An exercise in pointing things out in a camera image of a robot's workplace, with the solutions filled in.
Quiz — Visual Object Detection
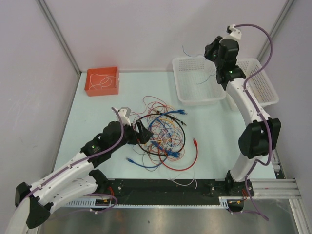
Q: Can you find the left aluminium corner post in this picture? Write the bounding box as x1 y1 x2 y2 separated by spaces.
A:
35 0 81 77

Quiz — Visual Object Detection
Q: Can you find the black cable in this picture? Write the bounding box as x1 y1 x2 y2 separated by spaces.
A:
134 112 188 156

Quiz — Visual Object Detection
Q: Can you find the loose white wire near base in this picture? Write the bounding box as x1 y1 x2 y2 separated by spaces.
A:
158 168 197 190

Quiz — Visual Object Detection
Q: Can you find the orange thin wire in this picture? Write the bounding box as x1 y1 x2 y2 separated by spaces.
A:
131 117 186 169

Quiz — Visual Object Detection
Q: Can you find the thin blue wire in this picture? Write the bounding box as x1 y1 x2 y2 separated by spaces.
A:
182 45 217 85
146 119 176 149

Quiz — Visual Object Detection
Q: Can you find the right aluminium corner post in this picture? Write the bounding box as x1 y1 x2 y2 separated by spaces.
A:
256 0 297 62

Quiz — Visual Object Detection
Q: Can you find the aluminium corner post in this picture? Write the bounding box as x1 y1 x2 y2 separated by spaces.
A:
35 0 81 77
256 0 297 62

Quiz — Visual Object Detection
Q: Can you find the blue ethernet cable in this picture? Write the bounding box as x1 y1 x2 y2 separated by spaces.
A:
146 108 189 159
125 157 161 169

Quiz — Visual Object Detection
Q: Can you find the left white plastic basket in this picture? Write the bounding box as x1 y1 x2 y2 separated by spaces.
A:
172 56 226 106

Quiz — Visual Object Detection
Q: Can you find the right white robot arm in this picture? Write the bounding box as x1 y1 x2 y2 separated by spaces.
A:
204 36 281 196

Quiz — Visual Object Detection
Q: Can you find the right white plastic basket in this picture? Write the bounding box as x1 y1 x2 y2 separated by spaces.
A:
236 58 279 108

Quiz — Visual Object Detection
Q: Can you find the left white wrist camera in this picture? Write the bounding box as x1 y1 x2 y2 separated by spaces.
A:
112 107 131 126

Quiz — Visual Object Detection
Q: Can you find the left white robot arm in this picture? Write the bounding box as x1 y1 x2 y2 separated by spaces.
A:
5 120 153 234

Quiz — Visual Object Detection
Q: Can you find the red ethernet cable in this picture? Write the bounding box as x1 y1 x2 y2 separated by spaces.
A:
158 137 198 171

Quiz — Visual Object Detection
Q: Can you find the thin white wire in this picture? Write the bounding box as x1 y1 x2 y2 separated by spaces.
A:
156 126 181 152
89 72 115 90

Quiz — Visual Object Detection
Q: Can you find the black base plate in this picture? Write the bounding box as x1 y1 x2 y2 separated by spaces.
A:
97 178 255 206

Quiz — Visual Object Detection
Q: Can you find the white plastic basket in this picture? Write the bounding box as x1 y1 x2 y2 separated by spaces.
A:
172 56 226 106
236 58 279 108

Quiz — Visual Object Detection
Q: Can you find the orange plastic box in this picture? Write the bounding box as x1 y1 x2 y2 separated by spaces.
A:
84 67 119 97

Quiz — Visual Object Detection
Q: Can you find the red thin wire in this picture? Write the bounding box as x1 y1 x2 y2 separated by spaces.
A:
131 95 176 122

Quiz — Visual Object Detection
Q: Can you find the white slotted cable duct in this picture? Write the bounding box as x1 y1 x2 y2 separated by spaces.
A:
65 197 117 208

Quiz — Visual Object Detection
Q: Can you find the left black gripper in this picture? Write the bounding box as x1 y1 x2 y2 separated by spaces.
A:
110 119 152 152

